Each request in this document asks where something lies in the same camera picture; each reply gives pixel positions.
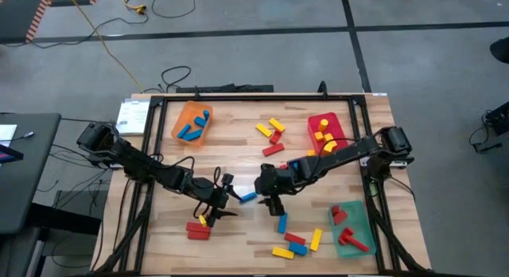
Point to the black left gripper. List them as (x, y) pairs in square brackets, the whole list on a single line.
[(204, 191)]

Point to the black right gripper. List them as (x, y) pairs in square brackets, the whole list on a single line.
[(274, 179)]

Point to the blue wooden block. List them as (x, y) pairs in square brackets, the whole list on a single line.
[(200, 121), (298, 248), (248, 197), (206, 114), (282, 223), (184, 130), (295, 165), (193, 135)]

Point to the red wooden block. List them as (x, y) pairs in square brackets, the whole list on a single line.
[(198, 236), (346, 232), (273, 149), (275, 137), (358, 245), (339, 216), (197, 227), (295, 238), (283, 166)]

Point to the yellow wooden block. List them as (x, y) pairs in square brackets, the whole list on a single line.
[(330, 147), (282, 252), (328, 137), (311, 153), (323, 125), (277, 125), (318, 136), (263, 130), (316, 239)]

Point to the red plastic bin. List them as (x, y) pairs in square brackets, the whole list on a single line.
[(337, 127)]

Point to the orange plastic bin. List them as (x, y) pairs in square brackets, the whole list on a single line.
[(187, 111)]

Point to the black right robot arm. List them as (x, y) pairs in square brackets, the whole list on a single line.
[(350, 151)]

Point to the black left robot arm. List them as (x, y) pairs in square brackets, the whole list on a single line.
[(139, 165)]

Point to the yellow tape tag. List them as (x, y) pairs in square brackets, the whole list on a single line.
[(203, 220)]

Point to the green plastic bin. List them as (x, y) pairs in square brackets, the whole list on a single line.
[(360, 219)]

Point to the white printed booklet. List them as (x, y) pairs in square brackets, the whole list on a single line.
[(133, 117)]

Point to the black lower shelf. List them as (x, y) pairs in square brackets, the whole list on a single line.
[(67, 217)]

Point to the black side table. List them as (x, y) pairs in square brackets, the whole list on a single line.
[(28, 189)]

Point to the dark tablet device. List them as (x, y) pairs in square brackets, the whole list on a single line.
[(8, 153)]

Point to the white paper sheet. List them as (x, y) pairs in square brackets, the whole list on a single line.
[(7, 133)]

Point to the person's shoe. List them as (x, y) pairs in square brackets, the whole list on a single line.
[(501, 50)]

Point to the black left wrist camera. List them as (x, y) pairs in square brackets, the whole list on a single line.
[(228, 179)]

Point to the black frame clamp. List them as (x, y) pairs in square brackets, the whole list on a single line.
[(323, 90)]

